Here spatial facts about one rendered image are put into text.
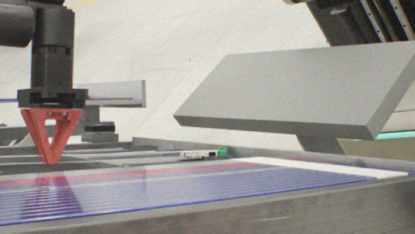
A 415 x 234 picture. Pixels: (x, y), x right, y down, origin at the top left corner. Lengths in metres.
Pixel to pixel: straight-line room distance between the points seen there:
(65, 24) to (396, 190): 0.46
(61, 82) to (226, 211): 0.38
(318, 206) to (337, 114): 0.60
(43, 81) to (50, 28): 0.07
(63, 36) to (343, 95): 0.59
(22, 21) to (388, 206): 0.48
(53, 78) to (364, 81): 0.63
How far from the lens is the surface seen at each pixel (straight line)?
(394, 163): 0.75
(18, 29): 0.76
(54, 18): 0.79
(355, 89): 1.16
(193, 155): 0.91
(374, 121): 1.08
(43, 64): 0.78
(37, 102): 0.79
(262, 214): 0.49
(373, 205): 0.60
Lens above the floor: 1.21
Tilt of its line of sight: 26 degrees down
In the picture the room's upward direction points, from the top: 38 degrees counter-clockwise
